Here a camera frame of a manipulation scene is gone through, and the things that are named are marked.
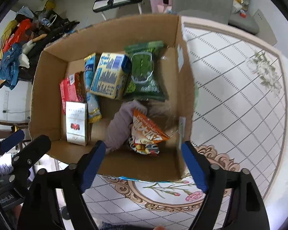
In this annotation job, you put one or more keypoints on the white flat board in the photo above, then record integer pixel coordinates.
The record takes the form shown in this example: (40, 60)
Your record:
(266, 28)

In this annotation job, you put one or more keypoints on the small red item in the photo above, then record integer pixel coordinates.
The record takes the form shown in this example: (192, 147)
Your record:
(242, 14)

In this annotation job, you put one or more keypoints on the red snack packet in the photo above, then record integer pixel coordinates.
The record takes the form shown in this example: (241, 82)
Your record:
(70, 91)

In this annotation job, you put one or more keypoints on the green snack packet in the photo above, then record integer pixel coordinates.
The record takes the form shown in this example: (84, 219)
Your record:
(144, 74)

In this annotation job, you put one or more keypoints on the brown cardboard box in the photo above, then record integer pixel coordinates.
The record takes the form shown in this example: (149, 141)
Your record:
(115, 165)

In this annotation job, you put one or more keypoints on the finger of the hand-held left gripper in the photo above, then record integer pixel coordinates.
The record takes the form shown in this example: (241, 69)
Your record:
(9, 140)
(36, 148)

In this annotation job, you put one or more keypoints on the grey chair with clutter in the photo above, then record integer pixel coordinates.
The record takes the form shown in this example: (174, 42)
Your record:
(244, 25)

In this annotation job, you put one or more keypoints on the white and yellow tissue pack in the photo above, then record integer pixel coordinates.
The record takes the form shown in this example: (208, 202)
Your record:
(235, 6)

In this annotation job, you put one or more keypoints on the empty grey chair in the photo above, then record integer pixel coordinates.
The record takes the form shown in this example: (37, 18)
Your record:
(201, 0)

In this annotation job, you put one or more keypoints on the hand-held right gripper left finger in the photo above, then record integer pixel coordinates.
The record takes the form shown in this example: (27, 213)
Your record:
(92, 167)

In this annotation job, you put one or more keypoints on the white padded chair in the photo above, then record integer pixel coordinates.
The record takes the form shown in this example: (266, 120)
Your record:
(120, 3)

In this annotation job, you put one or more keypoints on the blue and yellow tissue pack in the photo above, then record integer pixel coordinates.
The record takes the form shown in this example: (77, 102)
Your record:
(109, 76)

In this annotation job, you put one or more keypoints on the yellow bag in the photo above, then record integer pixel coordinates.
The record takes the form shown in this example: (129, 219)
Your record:
(50, 4)

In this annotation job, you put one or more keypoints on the purple plush toy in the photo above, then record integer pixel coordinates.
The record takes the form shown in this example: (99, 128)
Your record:
(120, 127)

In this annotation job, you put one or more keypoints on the light blue long packet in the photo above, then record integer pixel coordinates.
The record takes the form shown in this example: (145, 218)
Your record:
(93, 107)

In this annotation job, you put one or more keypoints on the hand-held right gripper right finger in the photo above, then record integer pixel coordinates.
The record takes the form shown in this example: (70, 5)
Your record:
(194, 165)

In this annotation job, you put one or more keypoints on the white and red small box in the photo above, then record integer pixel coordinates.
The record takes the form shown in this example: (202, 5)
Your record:
(76, 124)

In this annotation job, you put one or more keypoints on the brown wooden chair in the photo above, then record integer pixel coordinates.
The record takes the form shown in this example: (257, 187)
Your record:
(4, 124)

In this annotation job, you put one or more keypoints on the orange snack packet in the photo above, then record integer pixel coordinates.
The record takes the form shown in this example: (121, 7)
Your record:
(146, 129)

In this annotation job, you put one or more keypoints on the pile of colourful clothes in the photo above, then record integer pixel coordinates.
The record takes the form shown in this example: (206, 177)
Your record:
(12, 52)

